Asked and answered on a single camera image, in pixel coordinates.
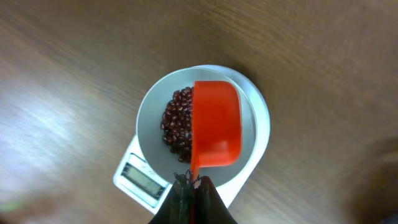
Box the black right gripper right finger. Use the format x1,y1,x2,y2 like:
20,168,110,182
194,176,237,224

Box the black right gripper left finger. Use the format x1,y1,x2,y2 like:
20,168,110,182
149,170,194,224

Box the red plastic measuring scoop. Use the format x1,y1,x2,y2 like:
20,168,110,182
190,81,243,179

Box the white digital kitchen scale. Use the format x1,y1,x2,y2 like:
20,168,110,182
113,69,271,214

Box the red beans in bowl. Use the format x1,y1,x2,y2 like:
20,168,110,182
160,86,194,163

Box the white round bowl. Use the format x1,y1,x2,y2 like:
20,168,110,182
136,65,256,187

